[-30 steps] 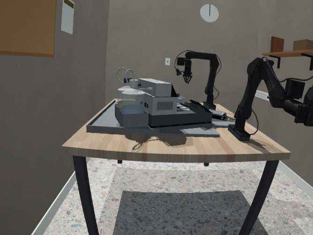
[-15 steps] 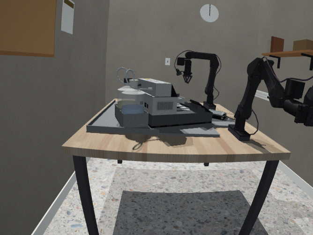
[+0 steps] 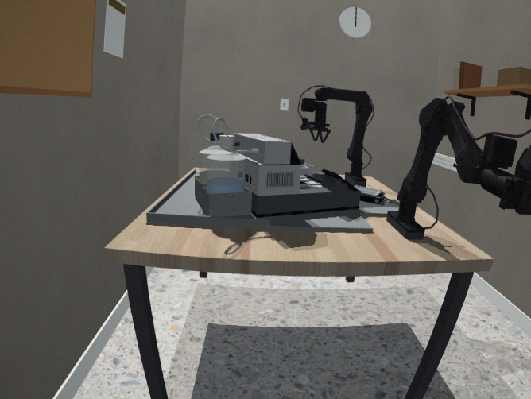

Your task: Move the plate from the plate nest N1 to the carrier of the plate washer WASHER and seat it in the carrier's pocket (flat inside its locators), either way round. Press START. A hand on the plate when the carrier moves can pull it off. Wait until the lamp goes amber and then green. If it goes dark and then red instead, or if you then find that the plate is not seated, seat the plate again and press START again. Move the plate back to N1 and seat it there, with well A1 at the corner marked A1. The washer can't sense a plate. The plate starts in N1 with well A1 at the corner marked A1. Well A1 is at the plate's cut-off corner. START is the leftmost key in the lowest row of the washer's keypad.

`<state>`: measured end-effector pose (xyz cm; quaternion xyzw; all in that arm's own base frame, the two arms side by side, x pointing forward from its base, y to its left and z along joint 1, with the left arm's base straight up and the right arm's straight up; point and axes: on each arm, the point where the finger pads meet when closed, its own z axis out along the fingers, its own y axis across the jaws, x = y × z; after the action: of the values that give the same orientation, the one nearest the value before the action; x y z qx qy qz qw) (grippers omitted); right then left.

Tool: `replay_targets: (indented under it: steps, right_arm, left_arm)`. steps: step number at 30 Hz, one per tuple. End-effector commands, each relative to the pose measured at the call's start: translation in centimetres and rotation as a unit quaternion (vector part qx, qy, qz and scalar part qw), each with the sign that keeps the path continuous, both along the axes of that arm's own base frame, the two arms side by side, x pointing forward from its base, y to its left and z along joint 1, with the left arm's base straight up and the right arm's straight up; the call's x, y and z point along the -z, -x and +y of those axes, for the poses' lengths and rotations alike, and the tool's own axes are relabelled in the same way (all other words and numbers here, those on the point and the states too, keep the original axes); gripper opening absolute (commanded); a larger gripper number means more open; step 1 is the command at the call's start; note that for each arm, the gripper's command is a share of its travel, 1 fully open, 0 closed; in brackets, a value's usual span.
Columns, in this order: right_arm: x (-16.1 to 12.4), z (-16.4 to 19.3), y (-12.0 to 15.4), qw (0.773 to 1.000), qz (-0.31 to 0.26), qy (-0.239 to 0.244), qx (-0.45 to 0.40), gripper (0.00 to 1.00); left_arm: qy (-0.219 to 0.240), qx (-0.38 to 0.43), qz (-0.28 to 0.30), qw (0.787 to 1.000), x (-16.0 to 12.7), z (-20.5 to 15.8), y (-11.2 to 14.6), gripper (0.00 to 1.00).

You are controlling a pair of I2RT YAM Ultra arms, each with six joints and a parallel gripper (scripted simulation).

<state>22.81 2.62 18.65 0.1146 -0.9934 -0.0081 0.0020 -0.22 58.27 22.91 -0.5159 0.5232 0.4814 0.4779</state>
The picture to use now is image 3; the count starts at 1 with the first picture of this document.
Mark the white rectangular well plate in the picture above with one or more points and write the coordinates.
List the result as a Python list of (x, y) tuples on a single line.
[(368, 191)]

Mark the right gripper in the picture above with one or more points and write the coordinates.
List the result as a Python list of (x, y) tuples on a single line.
[(320, 121)]

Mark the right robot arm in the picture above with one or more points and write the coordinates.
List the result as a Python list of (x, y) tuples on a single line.
[(363, 109)]

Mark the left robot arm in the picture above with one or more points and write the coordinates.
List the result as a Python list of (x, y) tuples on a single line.
[(473, 165)]

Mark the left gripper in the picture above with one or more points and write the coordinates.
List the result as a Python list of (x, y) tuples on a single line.
[(510, 187)]

